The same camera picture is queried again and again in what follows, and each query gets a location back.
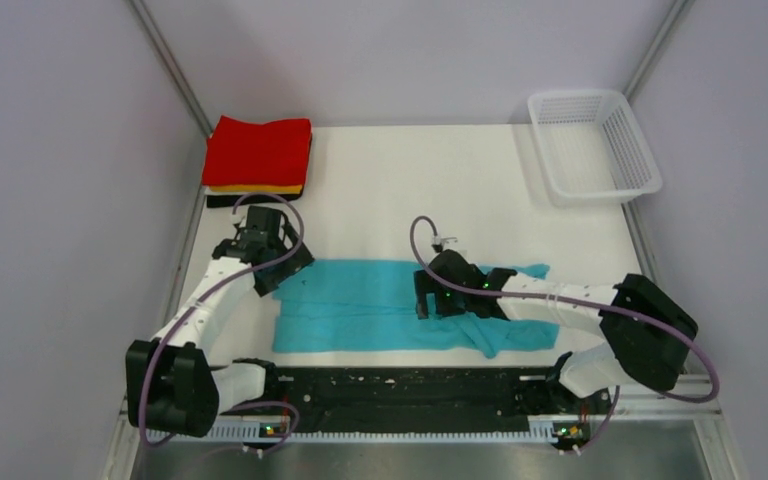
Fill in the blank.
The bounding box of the teal t-shirt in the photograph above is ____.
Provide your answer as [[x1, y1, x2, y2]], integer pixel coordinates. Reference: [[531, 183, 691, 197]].
[[272, 259, 560, 359]]

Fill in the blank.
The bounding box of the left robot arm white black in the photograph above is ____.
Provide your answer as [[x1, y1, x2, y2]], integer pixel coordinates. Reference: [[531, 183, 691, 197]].
[[125, 205, 314, 440]]

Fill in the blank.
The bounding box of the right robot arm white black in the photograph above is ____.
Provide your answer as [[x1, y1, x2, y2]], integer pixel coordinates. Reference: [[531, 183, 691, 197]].
[[413, 250, 698, 412]]

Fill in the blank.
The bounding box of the red folded t-shirt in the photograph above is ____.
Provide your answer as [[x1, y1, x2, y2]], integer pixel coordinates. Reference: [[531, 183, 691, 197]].
[[202, 116, 313, 186]]

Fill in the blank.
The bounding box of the white plastic basket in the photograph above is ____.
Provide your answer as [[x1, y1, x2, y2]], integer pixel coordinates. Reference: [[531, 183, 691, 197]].
[[527, 89, 663, 207]]

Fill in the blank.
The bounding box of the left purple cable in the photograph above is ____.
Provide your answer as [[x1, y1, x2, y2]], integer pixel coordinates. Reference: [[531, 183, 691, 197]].
[[138, 192, 306, 458]]

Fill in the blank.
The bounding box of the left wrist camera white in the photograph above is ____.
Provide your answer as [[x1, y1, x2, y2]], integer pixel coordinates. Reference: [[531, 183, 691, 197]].
[[233, 217, 247, 235]]

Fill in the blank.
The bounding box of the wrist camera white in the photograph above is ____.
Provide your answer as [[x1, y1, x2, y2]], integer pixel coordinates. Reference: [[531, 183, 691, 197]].
[[233, 217, 247, 235], [431, 234, 467, 256]]

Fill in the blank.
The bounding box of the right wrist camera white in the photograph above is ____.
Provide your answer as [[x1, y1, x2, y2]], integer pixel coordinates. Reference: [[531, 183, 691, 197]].
[[431, 234, 467, 256]]

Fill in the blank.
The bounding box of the white cable duct strip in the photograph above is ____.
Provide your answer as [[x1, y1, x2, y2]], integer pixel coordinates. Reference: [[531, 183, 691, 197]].
[[172, 419, 559, 444]]

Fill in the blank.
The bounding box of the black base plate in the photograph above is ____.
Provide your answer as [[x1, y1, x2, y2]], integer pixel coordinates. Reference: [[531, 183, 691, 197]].
[[218, 365, 614, 437]]

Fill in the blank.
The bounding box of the aluminium rail frame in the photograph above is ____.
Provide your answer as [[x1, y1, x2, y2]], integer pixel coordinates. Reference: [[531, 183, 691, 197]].
[[102, 374, 736, 480]]

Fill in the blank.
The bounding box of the left corner metal post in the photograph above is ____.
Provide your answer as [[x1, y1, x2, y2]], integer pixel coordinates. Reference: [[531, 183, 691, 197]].
[[125, 0, 213, 138]]

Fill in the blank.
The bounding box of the corner metal post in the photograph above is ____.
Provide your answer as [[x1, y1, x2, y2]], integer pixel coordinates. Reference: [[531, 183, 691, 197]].
[[125, 0, 213, 138], [623, 0, 695, 103]]

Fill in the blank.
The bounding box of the right corner metal post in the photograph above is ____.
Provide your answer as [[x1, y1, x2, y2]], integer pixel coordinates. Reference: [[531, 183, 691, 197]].
[[623, 0, 695, 103]]

